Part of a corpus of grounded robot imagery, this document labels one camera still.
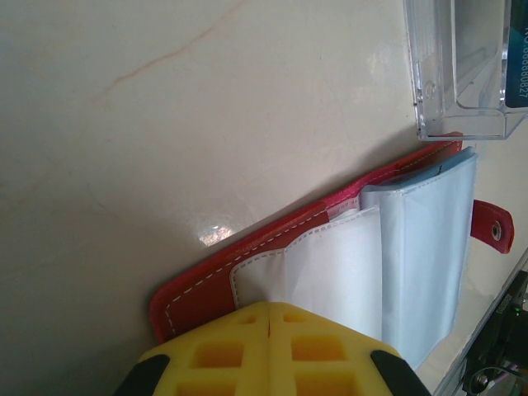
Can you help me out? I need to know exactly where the blue credit card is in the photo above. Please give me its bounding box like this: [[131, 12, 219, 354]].
[[503, 0, 528, 111]]

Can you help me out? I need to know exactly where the red card holder wallet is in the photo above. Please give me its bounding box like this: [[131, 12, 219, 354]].
[[148, 130, 516, 370]]

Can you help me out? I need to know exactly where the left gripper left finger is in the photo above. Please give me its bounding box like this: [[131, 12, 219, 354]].
[[117, 301, 269, 396]]

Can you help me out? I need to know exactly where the long aluminium mounting rail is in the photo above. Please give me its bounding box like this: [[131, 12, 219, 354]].
[[428, 247, 528, 396]]

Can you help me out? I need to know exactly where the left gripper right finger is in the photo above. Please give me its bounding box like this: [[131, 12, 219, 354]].
[[267, 302, 430, 396]]

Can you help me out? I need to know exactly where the clear acrylic card stand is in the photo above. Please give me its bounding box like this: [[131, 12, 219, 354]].
[[402, 0, 528, 144]]

